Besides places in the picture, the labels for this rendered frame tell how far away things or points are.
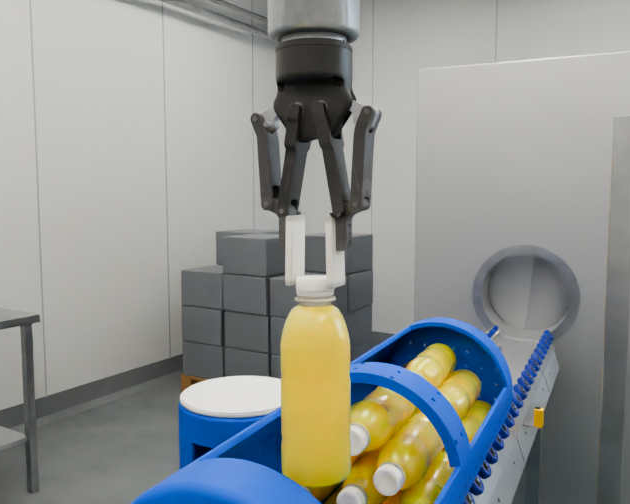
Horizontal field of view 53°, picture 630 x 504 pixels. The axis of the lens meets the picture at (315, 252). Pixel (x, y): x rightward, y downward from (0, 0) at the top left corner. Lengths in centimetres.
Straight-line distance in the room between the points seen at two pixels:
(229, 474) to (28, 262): 388
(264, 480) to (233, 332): 391
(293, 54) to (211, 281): 402
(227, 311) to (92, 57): 199
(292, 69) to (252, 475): 38
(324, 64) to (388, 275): 552
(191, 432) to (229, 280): 308
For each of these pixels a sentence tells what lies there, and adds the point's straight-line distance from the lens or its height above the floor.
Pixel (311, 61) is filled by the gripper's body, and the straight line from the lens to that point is 61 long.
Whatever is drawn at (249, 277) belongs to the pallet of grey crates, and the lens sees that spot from 436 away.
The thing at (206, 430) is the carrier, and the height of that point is 100.
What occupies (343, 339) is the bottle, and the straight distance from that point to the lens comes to 63.
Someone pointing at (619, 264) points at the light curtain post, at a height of 131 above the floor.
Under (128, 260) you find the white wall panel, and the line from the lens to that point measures 498.
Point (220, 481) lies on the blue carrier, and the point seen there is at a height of 123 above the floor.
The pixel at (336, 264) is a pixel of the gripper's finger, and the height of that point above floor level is 143.
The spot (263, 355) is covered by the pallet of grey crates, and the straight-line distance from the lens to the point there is 440.
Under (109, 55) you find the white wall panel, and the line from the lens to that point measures 496.
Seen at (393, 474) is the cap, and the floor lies 112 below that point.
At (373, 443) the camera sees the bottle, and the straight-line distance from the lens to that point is 95.
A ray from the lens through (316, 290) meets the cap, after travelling 62.
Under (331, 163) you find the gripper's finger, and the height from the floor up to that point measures 153.
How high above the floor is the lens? 150
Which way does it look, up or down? 5 degrees down
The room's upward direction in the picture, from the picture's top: straight up
